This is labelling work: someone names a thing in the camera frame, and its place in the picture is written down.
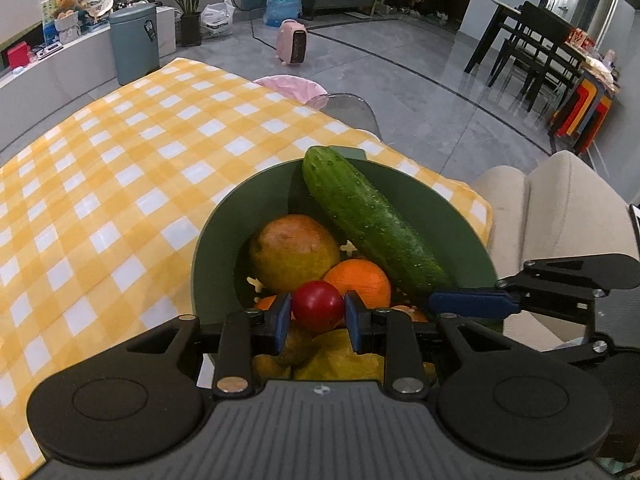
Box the blue-grey pedal trash bin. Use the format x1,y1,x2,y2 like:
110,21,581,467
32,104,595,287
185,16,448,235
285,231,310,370
109,2,161,87

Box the pink trash bin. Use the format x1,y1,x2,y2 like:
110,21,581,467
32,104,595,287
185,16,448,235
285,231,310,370
254,75,328,108

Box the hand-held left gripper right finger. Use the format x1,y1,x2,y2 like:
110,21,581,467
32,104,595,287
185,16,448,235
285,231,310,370
344,291,516,395

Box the transparent chair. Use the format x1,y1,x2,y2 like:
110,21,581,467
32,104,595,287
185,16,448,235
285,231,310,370
305,92,383,143

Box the white plastic bag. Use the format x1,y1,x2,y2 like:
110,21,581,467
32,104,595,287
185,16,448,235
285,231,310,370
200,0,236,39

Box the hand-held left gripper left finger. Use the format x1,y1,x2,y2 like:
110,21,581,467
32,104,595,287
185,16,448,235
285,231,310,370
122,292,293,397

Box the dark dining chair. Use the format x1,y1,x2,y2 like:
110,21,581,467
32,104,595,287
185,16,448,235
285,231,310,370
492,2,583,111

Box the reddish blushed mango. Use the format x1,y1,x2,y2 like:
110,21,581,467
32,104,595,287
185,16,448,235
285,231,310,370
248,214,342,295

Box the tall potted plant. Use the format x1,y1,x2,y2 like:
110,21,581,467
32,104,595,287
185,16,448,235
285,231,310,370
141,0,228,47

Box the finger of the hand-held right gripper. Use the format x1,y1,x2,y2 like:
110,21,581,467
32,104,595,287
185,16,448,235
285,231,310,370
429,254,640,320
549,331,617,362

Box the green cucumber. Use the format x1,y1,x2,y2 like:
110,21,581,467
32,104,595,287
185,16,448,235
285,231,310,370
301,146,453,297

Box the red box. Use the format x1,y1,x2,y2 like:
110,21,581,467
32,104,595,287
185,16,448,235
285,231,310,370
6,43,32,68

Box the orange and red stools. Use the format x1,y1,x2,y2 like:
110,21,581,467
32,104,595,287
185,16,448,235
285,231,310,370
547,80,613,153

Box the white television console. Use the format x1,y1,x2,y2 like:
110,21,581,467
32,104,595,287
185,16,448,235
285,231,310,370
0,7,178,153

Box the red cherry tomato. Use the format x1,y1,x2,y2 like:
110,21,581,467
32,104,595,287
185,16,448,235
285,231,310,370
291,281,346,333

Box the pink space heater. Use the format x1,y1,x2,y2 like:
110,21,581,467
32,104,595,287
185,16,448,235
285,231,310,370
276,19,309,67

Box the beige sofa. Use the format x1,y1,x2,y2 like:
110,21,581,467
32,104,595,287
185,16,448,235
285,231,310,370
472,150,640,351

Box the green colander bowl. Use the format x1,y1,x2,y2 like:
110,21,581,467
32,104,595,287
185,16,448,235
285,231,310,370
192,145,499,366

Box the yellow checkered blanket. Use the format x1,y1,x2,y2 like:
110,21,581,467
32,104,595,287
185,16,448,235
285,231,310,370
0,57,493,468

